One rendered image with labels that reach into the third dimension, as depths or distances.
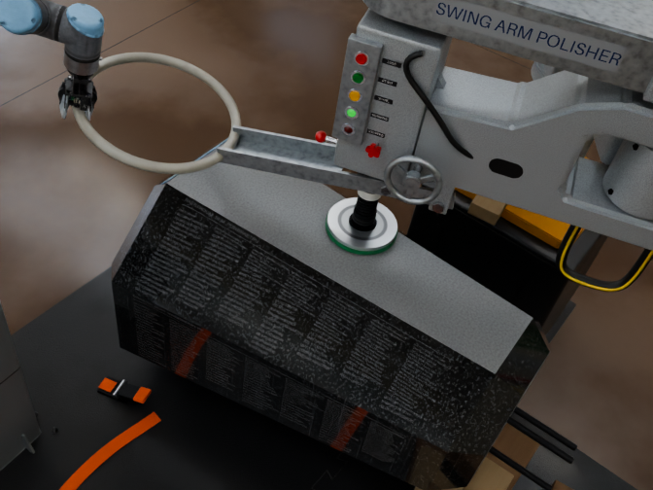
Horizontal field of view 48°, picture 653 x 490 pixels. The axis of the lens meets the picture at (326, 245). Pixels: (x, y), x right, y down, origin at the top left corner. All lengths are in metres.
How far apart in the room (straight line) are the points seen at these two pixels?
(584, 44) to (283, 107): 2.65
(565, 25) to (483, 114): 0.30
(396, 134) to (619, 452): 1.74
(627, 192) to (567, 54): 0.40
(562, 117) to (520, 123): 0.10
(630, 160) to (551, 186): 0.18
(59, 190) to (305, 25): 2.00
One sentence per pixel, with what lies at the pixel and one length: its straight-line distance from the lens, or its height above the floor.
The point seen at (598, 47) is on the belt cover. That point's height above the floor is 1.69.
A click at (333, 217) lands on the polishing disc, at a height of 0.90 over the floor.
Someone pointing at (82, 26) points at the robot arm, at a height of 1.40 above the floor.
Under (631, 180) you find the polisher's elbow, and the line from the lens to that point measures 1.88.
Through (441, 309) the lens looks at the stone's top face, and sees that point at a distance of 2.09.
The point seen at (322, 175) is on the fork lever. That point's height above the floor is 1.08.
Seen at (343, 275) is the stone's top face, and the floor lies 0.87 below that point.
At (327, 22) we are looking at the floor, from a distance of 4.89.
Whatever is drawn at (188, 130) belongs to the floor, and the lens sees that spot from 3.90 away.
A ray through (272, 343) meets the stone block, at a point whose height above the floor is 0.69.
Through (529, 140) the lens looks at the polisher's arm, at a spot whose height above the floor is 1.42.
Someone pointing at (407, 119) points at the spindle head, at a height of 1.38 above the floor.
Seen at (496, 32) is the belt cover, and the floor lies 1.66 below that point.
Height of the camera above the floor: 2.44
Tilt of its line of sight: 46 degrees down
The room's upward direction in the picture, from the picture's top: 11 degrees clockwise
